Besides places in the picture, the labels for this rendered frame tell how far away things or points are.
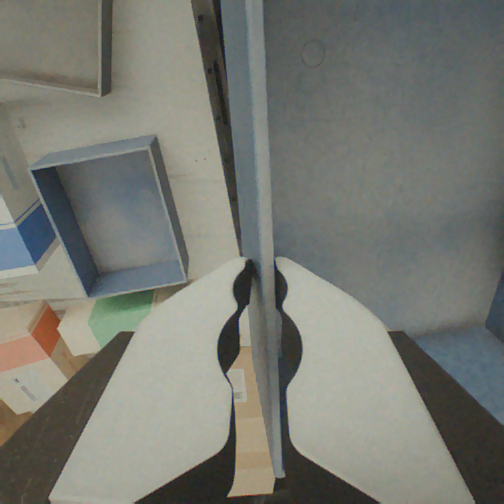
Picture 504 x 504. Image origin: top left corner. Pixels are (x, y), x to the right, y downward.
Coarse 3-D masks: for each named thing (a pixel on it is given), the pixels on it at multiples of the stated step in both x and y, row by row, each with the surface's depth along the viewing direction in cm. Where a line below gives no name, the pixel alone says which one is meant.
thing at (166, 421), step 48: (192, 288) 10; (240, 288) 11; (144, 336) 9; (192, 336) 9; (144, 384) 7; (192, 384) 7; (96, 432) 6; (144, 432) 6; (192, 432) 6; (96, 480) 6; (144, 480) 6; (192, 480) 6
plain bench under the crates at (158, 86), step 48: (144, 0) 42; (144, 48) 45; (192, 48) 45; (0, 96) 45; (48, 96) 46; (144, 96) 47; (192, 96) 48; (48, 144) 49; (96, 144) 49; (192, 144) 51; (192, 192) 54; (192, 240) 58; (0, 288) 58; (48, 288) 59; (240, 336) 69
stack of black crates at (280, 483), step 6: (276, 480) 121; (282, 480) 121; (276, 486) 118; (282, 486) 118; (276, 492) 117; (282, 492) 137; (288, 492) 138; (258, 498) 138; (264, 498) 138; (270, 498) 138; (276, 498) 139; (282, 498) 139; (288, 498) 140
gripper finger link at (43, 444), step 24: (120, 336) 9; (96, 360) 8; (72, 384) 7; (96, 384) 7; (48, 408) 7; (72, 408) 7; (24, 432) 6; (48, 432) 6; (72, 432) 6; (0, 456) 6; (24, 456) 6; (48, 456) 6; (0, 480) 6; (24, 480) 6; (48, 480) 6
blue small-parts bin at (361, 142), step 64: (256, 0) 7; (320, 0) 13; (384, 0) 13; (448, 0) 14; (256, 64) 8; (320, 64) 14; (384, 64) 14; (448, 64) 15; (256, 128) 9; (320, 128) 15; (384, 128) 16; (448, 128) 16; (256, 192) 9; (320, 192) 17; (384, 192) 17; (448, 192) 18; (256, 256) 11; (320, 256) 18; (384, 256) 19; (448, 256) 19; (256, 320) 14; (384, 320) 21; (448, 320) 22
